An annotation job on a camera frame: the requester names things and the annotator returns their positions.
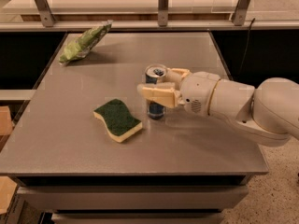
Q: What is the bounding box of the middle metal bracket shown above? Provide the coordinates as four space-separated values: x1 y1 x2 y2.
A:
158 0 169 27

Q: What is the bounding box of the green and yellow sponge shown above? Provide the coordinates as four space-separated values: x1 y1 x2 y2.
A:
93 99 143 143

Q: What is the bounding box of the grey lower drawer front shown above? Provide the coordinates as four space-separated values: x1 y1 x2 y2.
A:
51 213 223 224

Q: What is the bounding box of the blue Red Bull can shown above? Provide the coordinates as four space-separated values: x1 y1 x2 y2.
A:
145 64 167 119

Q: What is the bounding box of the grey drawer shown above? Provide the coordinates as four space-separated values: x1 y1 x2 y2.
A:
51 213 223 224
18 186 249 210

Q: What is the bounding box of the black cable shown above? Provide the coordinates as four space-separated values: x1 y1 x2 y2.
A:
238 17 256 77

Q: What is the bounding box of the green chip bag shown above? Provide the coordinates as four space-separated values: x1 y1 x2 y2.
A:
59 20 113 64

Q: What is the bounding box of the right metal bracket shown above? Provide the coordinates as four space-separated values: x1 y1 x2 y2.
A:
232 0 251 26

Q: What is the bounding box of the left metal bracket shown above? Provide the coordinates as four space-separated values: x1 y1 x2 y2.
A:
34 0 55 27

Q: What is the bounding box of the metal bracket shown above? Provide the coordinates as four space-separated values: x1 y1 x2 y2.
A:
158 0 169 27
232 0 251 26
34 0 55 27

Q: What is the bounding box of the cardboard box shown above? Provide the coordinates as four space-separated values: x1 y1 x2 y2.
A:
0 105 18 216

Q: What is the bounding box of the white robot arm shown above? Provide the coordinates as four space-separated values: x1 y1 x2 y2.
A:
137 68 299 147

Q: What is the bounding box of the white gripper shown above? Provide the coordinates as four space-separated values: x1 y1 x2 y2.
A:
137 68 221 117

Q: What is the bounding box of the grey upper drawer front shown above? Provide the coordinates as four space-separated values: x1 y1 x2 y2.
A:
18 186 249 210

